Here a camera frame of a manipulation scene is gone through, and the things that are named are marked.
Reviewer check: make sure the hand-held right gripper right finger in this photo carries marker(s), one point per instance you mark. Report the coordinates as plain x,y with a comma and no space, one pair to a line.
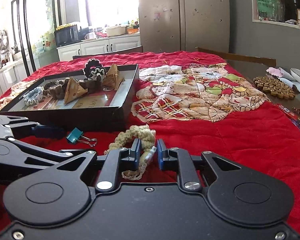
162,156

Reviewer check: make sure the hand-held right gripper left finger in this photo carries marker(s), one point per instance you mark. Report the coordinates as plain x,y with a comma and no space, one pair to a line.
135,156

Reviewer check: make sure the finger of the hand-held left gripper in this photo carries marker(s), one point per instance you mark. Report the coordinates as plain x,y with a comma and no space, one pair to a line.
40,152
50,132

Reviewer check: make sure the beige knitted scrunchie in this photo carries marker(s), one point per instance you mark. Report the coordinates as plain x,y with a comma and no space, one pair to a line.
140,132

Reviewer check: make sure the teal binder clip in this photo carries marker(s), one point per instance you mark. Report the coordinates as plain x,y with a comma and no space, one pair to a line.
75,135

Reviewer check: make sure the light blue knitted scrunchie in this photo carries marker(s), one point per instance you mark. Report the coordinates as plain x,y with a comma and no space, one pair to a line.
33,96

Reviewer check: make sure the shallow black cardboard box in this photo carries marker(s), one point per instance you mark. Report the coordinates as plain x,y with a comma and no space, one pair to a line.
90,118

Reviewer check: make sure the brown fuzzy hair claw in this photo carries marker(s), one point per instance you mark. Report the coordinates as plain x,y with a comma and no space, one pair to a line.
92,86
61,90

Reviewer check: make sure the brown knitted scrunchie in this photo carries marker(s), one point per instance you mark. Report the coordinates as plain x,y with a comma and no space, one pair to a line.
47,87

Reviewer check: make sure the brown pyramid snack packet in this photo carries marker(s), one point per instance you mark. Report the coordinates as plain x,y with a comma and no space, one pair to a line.
112,78
73,91

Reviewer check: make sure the black and white scrunchie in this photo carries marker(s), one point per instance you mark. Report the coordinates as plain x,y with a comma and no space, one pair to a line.
95,71

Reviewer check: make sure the printed picture sheet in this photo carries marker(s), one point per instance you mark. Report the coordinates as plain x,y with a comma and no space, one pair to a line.
90,102

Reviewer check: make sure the red printed quilt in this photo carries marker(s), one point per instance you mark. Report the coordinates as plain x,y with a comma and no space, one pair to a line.
215,140

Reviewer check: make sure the white kitchen counter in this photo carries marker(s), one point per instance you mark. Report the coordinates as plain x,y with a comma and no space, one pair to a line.
5,80

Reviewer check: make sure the white hanging bin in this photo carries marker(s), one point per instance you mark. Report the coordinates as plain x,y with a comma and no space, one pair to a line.
9,75

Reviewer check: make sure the black microwave oven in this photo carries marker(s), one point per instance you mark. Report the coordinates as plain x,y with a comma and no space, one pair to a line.
67,35

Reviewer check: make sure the white kitchen cabinet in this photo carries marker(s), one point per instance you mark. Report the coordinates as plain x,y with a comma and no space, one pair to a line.
102,46

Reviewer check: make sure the steel pot lids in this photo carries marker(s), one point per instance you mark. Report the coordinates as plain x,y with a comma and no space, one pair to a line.
2,40

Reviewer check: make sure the white mug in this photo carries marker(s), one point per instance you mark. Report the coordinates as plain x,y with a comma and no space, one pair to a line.
90,36

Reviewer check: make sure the cream plastic basin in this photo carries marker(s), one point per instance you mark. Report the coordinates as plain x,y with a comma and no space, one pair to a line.
116,31

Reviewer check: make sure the brown wooden chair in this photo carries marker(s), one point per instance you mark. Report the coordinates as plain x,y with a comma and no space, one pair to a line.
240,56

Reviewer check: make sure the cartoon fridge magnet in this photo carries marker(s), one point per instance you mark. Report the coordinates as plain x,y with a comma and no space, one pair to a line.
157,16

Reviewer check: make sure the pink crumpled paper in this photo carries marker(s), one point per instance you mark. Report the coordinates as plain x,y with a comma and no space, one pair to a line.
275,72

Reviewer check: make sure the grey double-door fridge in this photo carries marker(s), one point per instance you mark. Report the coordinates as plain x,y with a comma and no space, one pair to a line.
185,15

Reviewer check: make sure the green paper bag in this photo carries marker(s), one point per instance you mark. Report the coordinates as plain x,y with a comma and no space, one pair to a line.
266,5

